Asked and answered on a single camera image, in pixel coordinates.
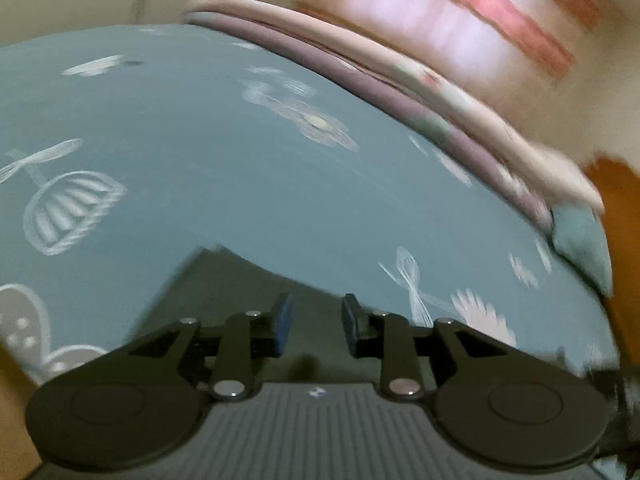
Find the pink striped curtain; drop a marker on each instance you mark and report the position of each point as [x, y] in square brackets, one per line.
[450, 25]

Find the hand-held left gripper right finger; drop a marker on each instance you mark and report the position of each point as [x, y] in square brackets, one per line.
[351, 330]

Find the teal floral bed sheet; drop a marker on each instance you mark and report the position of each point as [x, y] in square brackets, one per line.
[200, 160]

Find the dark green long-sleeve shirt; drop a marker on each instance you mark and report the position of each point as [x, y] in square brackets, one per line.
[300, 340]

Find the wooden headboard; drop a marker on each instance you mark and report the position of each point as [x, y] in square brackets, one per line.
[620, 220]

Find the teal pillow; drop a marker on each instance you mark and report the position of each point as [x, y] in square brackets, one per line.
[582, 245]

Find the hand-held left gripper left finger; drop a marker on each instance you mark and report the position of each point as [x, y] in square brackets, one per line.
[284, 327]

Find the pink floral folded quilt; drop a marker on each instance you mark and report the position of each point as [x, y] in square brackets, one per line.
[400, 67]

